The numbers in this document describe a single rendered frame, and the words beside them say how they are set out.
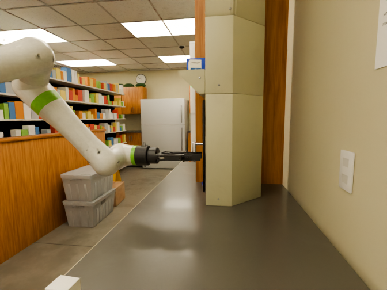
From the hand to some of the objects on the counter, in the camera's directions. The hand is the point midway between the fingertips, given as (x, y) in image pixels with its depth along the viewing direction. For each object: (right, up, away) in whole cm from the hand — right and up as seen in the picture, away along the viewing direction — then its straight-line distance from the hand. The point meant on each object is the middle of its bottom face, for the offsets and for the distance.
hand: (193, 156), depth 105 cm
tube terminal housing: (+20, -19, +10) cm, 29 cm away
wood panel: (+26, -17, +32) cm, 44 cm away
